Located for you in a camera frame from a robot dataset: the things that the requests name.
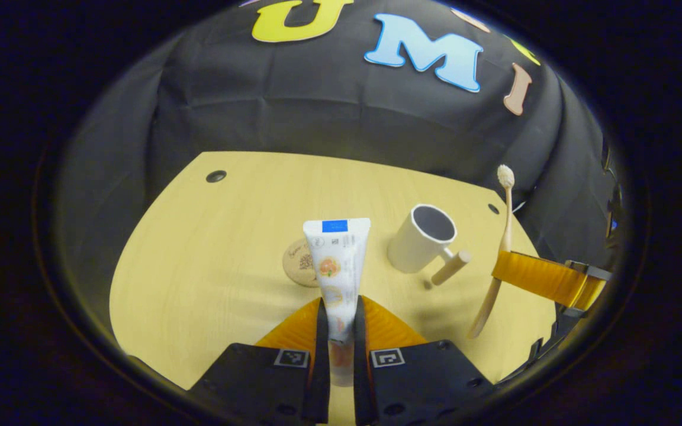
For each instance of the white toothpaste tube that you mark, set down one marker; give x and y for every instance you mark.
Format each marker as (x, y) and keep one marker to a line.
(338, 272)

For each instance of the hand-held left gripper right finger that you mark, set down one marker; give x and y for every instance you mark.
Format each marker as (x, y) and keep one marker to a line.
(360, 355)

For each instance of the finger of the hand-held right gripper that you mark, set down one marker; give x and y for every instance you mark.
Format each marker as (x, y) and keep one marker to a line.
(545, 278)

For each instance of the beige wooden toothbrush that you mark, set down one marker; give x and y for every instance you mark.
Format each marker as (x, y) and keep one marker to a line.
(505, 234)

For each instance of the round wooden coaster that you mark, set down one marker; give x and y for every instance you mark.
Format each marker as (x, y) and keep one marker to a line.
(296, 266)

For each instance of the black backdrop cloth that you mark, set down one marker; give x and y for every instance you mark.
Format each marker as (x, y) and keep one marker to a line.
(317, 112)

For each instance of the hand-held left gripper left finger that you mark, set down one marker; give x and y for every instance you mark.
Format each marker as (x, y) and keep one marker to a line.
(321, 355)

